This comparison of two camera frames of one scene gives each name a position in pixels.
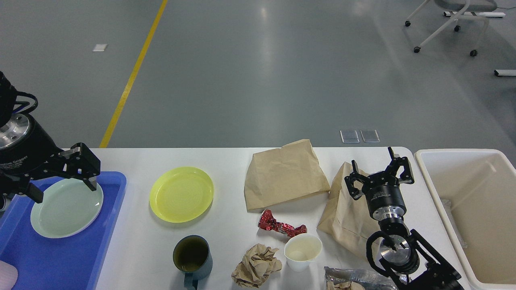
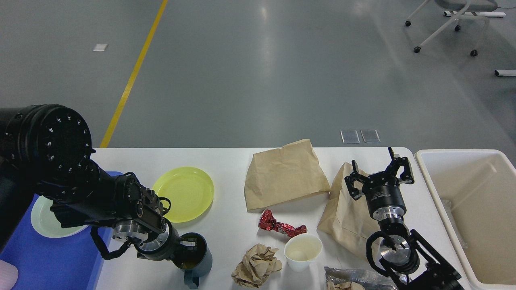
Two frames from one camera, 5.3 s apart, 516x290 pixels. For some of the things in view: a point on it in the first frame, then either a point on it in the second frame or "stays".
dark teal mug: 192,255 stays
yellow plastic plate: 181,194 stays
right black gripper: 383,193 stays
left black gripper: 27,153 -> 159,247
